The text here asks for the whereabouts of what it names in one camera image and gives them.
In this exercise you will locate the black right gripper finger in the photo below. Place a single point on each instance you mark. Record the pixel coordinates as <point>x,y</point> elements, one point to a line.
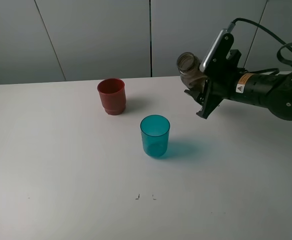
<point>197,96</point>

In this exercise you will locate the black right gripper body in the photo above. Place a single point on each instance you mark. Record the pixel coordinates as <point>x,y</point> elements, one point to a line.
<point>223,74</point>

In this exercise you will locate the smoky brown plastic bottle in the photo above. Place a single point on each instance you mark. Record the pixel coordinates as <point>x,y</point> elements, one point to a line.
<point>189,68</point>

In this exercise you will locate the teal translucent plastic cup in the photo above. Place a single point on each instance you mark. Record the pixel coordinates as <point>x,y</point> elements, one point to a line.
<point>155,135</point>

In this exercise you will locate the red plastic cup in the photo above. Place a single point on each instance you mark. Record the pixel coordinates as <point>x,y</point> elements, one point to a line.
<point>112,95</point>

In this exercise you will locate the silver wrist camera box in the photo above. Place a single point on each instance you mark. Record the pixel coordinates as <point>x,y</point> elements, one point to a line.
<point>216,48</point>

